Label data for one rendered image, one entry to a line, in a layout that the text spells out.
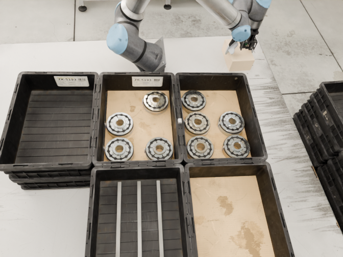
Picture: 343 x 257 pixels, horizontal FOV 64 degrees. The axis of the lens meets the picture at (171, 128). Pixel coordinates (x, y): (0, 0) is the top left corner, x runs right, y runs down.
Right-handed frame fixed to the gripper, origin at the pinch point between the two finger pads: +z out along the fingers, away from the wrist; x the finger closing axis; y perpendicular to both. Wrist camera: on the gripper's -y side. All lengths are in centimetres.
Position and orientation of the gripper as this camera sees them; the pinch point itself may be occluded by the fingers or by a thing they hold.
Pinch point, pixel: (238, 52)
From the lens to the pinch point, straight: 155.9
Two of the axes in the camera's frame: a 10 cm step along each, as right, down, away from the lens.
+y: 1.5, 8.6, -4.9
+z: -0.9, 5.0, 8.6
